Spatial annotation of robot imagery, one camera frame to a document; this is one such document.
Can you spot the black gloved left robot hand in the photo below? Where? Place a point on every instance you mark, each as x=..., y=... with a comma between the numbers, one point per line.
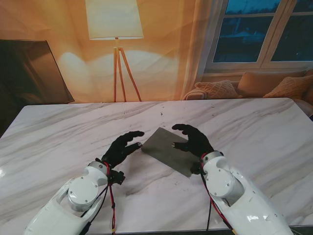
x=119, y=150

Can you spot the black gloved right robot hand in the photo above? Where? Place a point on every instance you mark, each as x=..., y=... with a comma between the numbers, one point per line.
x=195, y=143

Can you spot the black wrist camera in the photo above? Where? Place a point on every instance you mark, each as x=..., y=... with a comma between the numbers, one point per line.
x=195, y=169
x=118, y=177

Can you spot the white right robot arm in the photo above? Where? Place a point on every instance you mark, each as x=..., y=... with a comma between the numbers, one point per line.
x=242, y=193

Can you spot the grey zippered storage pouch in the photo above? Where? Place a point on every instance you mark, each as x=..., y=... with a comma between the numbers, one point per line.
x=167, y=150

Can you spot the printed living room backdrop cloth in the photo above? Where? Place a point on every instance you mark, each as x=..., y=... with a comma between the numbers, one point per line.
x=159, y=61

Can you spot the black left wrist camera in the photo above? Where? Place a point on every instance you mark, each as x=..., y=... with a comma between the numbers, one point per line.
x=118, y=177

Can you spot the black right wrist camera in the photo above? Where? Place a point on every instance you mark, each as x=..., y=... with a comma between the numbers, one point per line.
x=195, y=169

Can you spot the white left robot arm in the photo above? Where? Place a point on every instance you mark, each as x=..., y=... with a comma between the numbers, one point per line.
x=68, y=203

